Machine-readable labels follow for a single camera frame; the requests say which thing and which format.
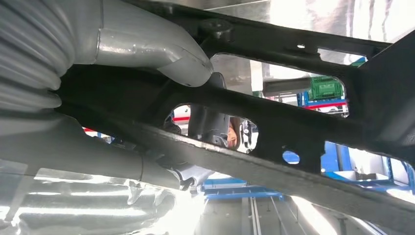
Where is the blue metal shelf rack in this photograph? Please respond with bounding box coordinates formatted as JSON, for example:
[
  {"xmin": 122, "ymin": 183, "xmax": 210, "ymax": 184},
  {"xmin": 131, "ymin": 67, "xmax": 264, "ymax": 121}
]
[{"xmin": 202, "ymin": 91, "xmax": 415, "ymax": 200}]

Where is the person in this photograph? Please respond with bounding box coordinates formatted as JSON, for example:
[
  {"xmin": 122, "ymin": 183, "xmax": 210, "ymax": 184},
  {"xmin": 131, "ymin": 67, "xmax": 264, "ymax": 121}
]
[{"xmin": 226, "ymin": 116, "xmax": 242, "ymax": 150}]

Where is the red barrier belt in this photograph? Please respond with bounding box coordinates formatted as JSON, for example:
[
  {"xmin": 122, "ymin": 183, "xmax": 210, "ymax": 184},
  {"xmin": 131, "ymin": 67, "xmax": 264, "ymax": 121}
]
[{"xmin": 303, "ymin": 101, "xmax": 348, "ymax": 110}]

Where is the green plastic crate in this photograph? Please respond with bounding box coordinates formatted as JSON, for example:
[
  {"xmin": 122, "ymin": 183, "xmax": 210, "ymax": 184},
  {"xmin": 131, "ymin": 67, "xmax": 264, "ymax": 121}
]
[{"xmin": 306, "ymin": 75, "xmax": 345, "ymax": 101}]

